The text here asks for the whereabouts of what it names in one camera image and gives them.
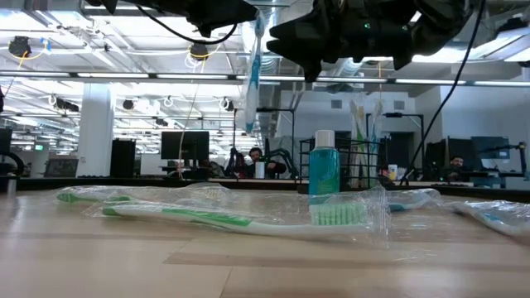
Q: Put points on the black tower cabinet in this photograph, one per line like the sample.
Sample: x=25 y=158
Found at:
x=122 y=157

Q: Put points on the blue box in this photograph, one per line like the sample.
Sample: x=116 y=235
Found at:
x=488 y=181

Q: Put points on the silver corrugated ceiling duct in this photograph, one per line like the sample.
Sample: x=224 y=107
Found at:
x=273 y=62

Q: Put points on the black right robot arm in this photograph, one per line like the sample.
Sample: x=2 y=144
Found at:
x=443 y=16

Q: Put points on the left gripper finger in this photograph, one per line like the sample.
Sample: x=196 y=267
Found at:
x=223 y=12

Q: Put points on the small dark monitor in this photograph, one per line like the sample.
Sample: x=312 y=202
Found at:
x=61 y=167

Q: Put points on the black computer monitor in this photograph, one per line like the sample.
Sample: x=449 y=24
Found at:
x=184 y=145
x=490 y=147

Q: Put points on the white yellow cup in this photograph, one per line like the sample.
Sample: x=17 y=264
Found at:
x=392 y=171

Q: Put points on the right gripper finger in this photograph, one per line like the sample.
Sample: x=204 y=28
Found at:
x=314 y=51
x=302 y=25

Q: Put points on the long ceiling light strip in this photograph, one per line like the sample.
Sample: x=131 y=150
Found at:
x=112 y=75

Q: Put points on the green toothbrush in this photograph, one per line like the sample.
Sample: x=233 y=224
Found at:
x=207 y=217
x=72 y=198
x=362 y=140

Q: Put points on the teal mouthwash bottle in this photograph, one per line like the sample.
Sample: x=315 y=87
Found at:
x=324 y=169

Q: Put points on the white column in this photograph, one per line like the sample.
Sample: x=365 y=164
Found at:
x=95 y=124

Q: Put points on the black ceiling camera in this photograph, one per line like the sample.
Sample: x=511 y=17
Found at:
x=18 y=45
x=199 y=50

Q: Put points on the person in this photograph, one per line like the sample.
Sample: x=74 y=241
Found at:
x=256 y=154
x=456 y=161

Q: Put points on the silver spiral ceiling duct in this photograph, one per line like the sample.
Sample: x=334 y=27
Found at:
x=350 y=68

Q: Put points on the orange toothbrush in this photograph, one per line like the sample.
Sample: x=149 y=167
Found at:
x=215 y=190

